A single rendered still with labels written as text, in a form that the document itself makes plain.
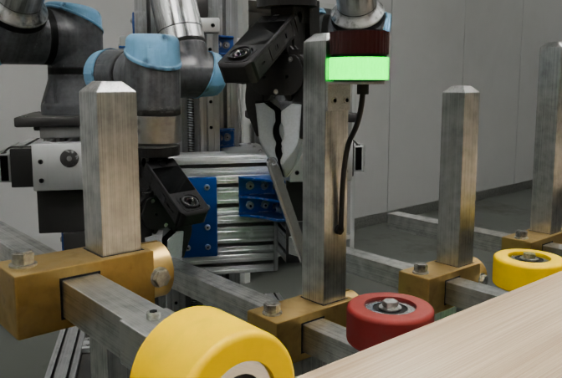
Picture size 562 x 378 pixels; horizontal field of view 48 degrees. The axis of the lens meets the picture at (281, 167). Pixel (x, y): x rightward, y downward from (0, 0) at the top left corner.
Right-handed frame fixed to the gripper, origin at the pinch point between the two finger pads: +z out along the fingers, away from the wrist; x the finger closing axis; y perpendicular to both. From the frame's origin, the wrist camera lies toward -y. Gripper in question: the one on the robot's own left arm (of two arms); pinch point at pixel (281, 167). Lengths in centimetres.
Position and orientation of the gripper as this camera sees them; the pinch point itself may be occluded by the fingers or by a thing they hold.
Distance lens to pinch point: 76.0
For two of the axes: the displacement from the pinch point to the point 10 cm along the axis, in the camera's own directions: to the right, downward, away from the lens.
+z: 0.2, 9.9, 1.7
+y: 4.9, -1.6, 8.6
